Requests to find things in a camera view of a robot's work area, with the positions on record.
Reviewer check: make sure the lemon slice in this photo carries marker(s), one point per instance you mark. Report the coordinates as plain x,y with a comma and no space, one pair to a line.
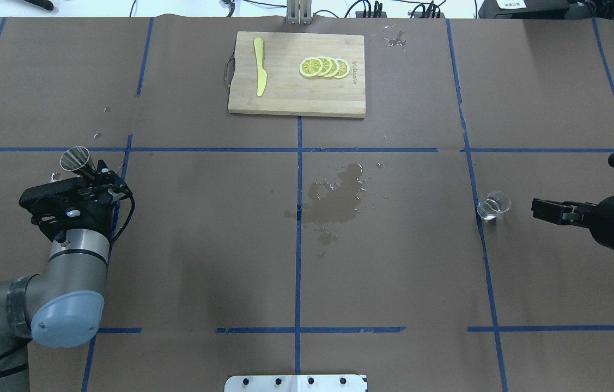
335,67
327,66
311,67
345,68

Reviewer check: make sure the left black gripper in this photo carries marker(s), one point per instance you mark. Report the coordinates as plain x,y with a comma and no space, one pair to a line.
95,216

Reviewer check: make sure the black monitor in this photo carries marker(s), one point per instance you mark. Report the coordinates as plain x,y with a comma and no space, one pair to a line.
533,10

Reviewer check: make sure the aluminium frame post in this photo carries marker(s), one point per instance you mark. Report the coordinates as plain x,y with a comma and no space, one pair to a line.
299,12

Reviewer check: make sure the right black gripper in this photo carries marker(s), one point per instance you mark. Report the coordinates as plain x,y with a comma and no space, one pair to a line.
613,214

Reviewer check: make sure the bamboo cutting board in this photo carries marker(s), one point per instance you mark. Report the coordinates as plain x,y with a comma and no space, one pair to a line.
287,92

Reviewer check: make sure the yellow plastic knife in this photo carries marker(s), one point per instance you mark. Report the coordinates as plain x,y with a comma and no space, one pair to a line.
262,75

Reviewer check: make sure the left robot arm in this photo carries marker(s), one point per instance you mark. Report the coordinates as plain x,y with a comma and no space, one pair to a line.
62,306

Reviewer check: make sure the clear glass measuring cup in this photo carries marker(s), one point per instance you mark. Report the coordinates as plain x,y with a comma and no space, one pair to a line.
493,205

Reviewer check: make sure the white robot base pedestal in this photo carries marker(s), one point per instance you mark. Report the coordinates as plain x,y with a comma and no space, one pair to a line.
325,382

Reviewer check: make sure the steel jigger shaker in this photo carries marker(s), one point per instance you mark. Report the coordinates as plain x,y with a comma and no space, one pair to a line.
78,161

